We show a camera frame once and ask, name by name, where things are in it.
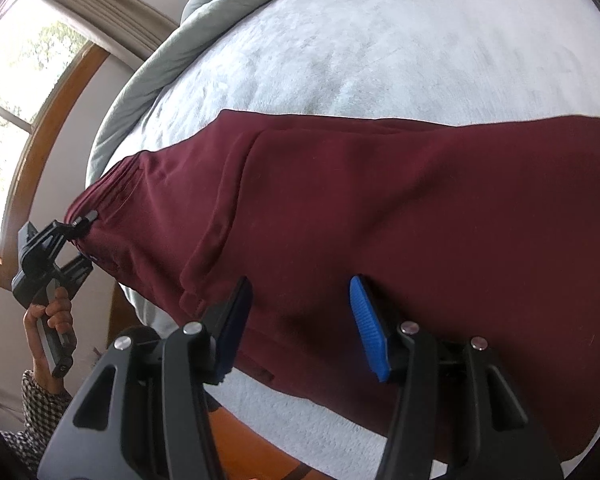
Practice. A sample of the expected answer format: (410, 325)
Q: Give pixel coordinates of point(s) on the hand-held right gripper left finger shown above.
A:
(230, 332)

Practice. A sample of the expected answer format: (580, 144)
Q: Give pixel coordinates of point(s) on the person's checkered sleeved left forearm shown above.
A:
(40, 405)

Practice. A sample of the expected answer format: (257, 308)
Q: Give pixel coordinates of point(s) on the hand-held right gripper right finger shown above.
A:
(370, 332)

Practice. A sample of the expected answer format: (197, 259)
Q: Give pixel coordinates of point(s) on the person's left hand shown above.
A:
(60, 310)

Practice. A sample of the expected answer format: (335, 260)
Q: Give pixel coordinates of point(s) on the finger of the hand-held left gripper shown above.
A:
(75, 272)
(72, 227)

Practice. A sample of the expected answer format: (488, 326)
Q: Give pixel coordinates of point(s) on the wooden framed window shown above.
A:
(15, 90)

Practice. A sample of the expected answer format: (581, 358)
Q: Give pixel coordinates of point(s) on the beige curtain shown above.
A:
(105, 5)

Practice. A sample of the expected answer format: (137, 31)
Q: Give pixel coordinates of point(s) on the bed with white fleece sheet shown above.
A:
(380, 35)

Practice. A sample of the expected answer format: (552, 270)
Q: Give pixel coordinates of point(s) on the maroon pants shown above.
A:
(380, 210)

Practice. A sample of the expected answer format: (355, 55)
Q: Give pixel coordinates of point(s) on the grey quilt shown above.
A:
(145, 90)

